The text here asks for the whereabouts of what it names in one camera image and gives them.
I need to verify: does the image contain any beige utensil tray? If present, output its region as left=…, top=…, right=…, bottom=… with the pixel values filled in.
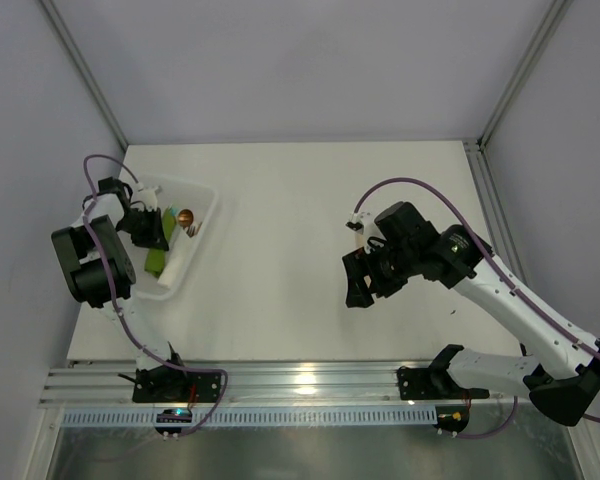
left=355, top=235, right=369, bottom=252

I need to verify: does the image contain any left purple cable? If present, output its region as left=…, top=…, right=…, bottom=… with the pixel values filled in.
left=82, top=153, right=229, bottom=437

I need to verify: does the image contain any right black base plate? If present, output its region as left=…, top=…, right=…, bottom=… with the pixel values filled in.
left=396, top=366, right=490, bottom=401

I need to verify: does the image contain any copper round ball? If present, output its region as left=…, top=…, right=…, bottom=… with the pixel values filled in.
left=176, top=209, right=195, bottom=228

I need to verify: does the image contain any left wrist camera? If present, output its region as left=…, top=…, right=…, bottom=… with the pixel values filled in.
left=131, top=183, right=161, bottom=211

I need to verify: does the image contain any green paper napkin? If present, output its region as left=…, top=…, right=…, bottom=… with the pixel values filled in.
left=144, top=207, right=177, bottom=278

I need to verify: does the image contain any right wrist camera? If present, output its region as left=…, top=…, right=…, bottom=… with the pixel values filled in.
left=345, top=211, right=373, bottom=236

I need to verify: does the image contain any aluminium front rail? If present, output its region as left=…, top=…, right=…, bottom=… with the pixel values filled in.
left=39, top=360, right=587, bottom=407

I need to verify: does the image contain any white rolled napkin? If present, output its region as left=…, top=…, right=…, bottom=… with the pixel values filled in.
left=158, top=233, right=195, bottom=290

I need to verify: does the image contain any purple cable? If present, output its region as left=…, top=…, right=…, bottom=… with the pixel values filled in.
left=353, top=176, right=600, bottom=439
left=82, top=153, right=229, bottom=437

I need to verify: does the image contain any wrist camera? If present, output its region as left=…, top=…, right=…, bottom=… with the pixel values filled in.
left=345, top=211, right=373, bottom=236
left=131, top=183, right=161, bottom=211

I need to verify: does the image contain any white slotted cable duct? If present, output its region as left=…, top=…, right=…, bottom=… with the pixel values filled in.
left=60, top=405, right=438, bottom=428

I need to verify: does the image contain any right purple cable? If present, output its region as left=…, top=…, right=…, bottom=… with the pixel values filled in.
left=353, top=176, right=600, bottom=439

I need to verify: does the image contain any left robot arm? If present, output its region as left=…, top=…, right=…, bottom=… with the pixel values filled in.
left=51, top=177, right=189, bottom=403

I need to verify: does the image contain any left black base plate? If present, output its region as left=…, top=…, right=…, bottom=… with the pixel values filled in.
left=132, top=367, right=221, bottom=404

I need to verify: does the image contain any right aluminium frame rail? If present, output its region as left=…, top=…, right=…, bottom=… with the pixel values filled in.
left=462, top=139, right=529, bottom=284

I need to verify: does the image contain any white plastic basket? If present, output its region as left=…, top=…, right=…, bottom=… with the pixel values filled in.
left=120, top=174, right=219, bottom=301

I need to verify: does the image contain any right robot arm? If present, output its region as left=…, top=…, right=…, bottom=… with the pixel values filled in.
left=342, top=202, right=600, bottom=427

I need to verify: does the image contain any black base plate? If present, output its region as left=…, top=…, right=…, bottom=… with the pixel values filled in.
left=132, top=367, right=221, bottom=404
left=396, top=366, right=490, bottom=401

